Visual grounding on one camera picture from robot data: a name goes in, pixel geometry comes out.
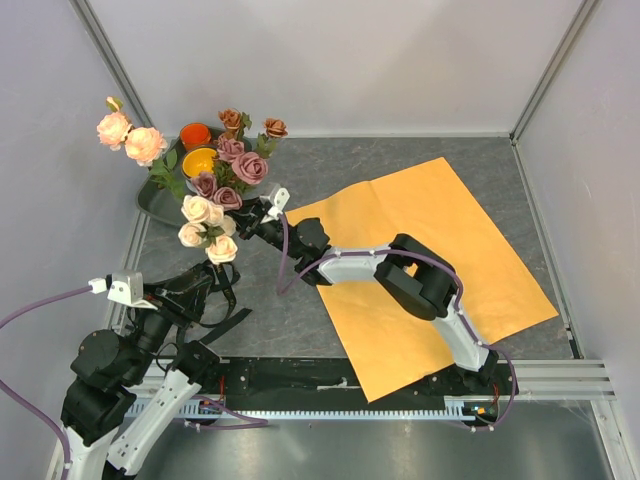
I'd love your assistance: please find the left aluminium frame post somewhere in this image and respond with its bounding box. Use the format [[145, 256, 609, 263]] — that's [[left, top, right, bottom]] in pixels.
[[69, 0, 153, 127]]

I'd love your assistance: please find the mauve purple rose stem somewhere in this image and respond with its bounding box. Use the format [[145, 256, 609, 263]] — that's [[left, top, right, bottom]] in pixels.
[[190, 136, 270, 211]]

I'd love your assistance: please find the right aluminium frame post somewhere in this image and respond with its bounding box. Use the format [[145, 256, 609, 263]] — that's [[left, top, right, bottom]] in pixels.
[[508, 0, 601, 146]]

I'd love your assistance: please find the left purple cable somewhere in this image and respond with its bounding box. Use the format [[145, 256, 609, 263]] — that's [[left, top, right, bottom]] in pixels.
[[0, 284, 271, 480]]

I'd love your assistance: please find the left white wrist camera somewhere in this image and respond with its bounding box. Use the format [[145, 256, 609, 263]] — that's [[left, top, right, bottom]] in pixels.
[[88, 270, 157, 310]]

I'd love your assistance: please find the peach pink rose stem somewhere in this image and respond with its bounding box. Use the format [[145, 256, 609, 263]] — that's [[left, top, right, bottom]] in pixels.
[[96, 96, 185, 202]]

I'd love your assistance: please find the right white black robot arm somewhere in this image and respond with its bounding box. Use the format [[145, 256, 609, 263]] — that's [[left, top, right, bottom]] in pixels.
[[231, 198, 499, 394]]

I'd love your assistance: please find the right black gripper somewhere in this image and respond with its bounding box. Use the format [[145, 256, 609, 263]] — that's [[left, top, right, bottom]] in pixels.
[[213, 198, 302, 262]]

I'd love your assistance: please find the grey green plastic tray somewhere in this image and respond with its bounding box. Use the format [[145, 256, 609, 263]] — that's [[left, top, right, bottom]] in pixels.
[[134, 127, 255, 231]]

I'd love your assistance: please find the orange wrapping paper sheet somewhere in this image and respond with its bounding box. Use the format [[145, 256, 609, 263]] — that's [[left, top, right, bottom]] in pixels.
[[286, 158, 557, 402]]

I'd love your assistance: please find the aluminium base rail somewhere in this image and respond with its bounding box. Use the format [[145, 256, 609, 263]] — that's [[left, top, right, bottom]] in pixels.
[[513, 359, 616, 401]]

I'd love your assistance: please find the cream white rose stem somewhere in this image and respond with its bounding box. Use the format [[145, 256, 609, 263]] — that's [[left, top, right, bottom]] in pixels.
[[178, 195, 238, 265]]

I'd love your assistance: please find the grey slotted cable duct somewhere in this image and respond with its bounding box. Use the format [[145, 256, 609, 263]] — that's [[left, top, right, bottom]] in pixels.
[[122, 396, 501, 420]]

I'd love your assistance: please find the black ribbon with gold text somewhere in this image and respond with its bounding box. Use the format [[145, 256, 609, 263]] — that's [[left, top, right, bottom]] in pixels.
[[197, 263, 253, 345]]

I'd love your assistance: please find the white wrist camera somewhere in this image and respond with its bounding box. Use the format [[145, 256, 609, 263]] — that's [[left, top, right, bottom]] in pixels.
[[88, 270, 157, 310], [260, 184, 290, 224]]

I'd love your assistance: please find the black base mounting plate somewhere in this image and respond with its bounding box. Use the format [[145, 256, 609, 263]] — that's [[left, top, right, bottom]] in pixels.
[[210, 357, 518, 402]]

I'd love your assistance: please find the orange bowl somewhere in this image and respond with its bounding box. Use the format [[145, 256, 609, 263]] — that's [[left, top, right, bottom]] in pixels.
[[181, 146, 218, 180]]

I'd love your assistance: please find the dark grey bowl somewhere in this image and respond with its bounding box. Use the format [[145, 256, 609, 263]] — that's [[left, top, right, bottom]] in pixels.
[[184, 176, 198, 194]]

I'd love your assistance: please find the orange plastic cup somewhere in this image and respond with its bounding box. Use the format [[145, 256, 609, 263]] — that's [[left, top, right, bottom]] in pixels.
[[179, 122, 212, 152]]

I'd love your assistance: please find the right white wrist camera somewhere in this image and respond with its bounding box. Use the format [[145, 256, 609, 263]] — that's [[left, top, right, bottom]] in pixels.
[[260, 184, 290, 224]]

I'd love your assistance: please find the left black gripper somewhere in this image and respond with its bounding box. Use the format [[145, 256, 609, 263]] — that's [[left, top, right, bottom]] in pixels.
[[126, 270, 214, 382]]

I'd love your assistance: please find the brown rose stem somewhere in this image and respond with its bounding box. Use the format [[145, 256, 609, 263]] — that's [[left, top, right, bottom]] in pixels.
[[216, 108, 288, 162]]

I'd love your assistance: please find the aluminium frame post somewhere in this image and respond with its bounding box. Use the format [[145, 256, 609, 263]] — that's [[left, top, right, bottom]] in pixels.
[[508, 0, 601, 146], [69, 0, 153, 127]]

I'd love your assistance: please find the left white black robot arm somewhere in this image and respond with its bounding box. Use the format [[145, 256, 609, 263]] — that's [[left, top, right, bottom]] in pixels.
[[61, 264, 220, 479]]

